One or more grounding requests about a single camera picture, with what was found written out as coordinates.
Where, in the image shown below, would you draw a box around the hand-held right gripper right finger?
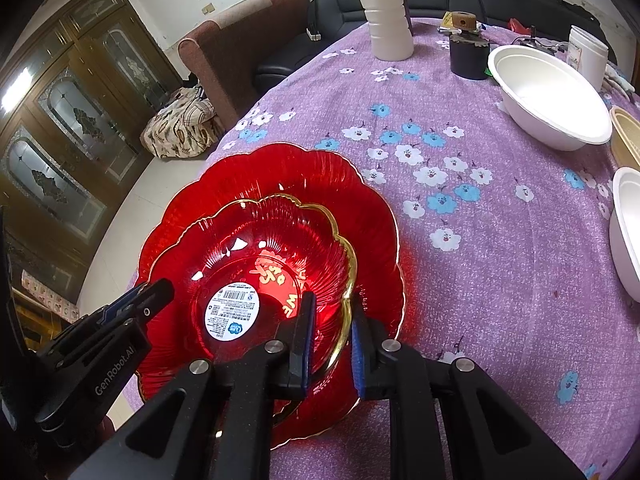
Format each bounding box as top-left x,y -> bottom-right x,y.
350,296 -> 588,480

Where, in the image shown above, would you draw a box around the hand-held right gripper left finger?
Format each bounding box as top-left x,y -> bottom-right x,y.
67,290 -> 318,480

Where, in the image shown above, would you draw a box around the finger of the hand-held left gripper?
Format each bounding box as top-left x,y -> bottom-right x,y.
92,279 -> 176,326

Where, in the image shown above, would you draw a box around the large red glass plate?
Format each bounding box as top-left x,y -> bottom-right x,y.
135,142 -> 406,451

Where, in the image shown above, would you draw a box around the white paper bowl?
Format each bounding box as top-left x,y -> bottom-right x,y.
608,166 -> 640,303
487,45 -> 613,152

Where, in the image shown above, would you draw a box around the large cream plastic bowl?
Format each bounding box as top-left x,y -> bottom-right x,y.
610,106 -> 640,170

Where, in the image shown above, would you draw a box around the patterned cardboard box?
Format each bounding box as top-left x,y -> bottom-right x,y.
20,270 -> 81,322

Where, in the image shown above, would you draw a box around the purple floral tablecloth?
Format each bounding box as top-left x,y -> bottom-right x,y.
122,17 -> 640,480

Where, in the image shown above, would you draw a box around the brown patterned cushion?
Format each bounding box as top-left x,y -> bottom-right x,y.
140,86 -> 224,160

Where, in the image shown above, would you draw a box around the wooden glass-door cabinet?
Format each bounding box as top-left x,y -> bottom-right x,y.
0,0 -> 183,283

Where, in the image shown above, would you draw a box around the brown fabric armchair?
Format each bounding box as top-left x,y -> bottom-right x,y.
178,0 -> 311,132

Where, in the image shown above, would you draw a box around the black cylindrical jar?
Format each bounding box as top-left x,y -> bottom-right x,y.
448,31 -> 493,81

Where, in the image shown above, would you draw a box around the white plastic bottle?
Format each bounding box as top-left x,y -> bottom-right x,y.
357,0 -> 415,61

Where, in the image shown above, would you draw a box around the black leather sofa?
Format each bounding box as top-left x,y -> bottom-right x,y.
255,0 -> 618,96

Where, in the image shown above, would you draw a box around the black electronic device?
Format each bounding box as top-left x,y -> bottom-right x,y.
515,36 -> 568,57

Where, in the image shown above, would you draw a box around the white plastic jar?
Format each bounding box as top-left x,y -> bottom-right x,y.
567,26 -> 609,93

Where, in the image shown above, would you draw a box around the white work gloves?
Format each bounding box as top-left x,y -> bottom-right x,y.
602,62 -> 637,94

